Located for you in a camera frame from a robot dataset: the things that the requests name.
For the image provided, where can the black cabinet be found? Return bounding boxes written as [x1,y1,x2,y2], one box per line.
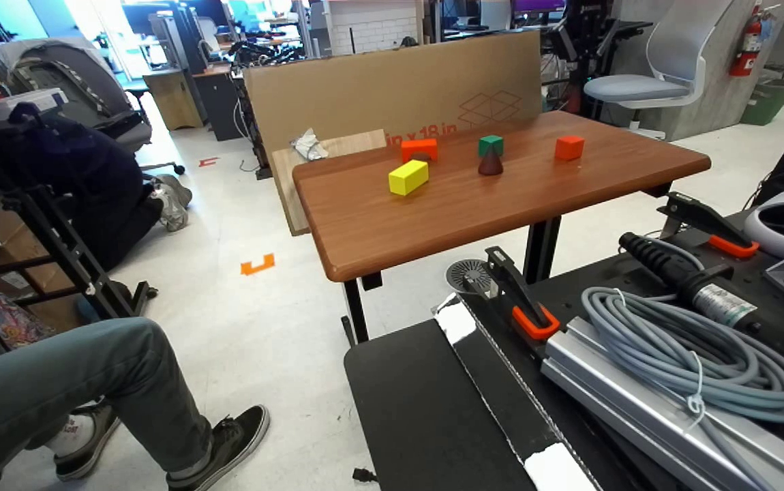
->
[192,67,245,143]

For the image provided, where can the yellow rectangular block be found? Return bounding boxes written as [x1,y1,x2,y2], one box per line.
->
[388,160,429,197]

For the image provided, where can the green bin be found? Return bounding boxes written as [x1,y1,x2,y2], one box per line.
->
[740,76,784,126]

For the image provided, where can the wooden cabinet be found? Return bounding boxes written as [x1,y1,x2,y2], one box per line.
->
[142,67,205,132]

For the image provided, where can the crumpled white cloth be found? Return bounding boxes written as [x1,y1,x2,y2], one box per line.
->
[291,128,329,162]

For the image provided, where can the coil of grey cable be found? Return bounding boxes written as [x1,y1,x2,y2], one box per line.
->
[580,286,784,491]

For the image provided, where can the person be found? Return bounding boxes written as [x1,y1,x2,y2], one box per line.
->
[0,307,271,491]
[0,102,194,273]

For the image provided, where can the black cable plug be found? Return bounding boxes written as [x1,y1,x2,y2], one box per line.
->
[618,232,758,329]

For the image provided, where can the black clamp with orange handle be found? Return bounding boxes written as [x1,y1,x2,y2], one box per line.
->
[484,246,562,341]
[657,192,762,260]

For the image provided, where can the black metal stand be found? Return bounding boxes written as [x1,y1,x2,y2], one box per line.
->
[0,102,159,321]

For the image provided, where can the round grey disc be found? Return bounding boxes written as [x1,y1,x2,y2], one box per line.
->
[445,258,492,295]

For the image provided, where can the light wooden board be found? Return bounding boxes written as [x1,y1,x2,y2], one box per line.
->
[271,129,387,237]

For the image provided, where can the aluminium rail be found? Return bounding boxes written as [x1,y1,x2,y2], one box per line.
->
[541,316,784,491]

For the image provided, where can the grey padded office chair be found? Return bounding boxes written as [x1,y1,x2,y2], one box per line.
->
[0,38,186,176]

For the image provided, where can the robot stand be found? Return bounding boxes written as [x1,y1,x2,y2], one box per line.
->
[344,210,784,491]

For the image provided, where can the orange arch block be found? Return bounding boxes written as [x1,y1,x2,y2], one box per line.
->
[401,138,438,164]

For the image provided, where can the red fire extinguisher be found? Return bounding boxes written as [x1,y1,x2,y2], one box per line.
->
[729,3,781,78]

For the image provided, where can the orange cube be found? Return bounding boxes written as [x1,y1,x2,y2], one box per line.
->
[555,135,585,162]

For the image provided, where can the large cardboard sheet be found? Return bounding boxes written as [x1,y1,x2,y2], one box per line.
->
[243,31,543,173]

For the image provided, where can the white grey office chair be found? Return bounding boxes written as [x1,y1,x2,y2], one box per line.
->
[583,0,734,138]

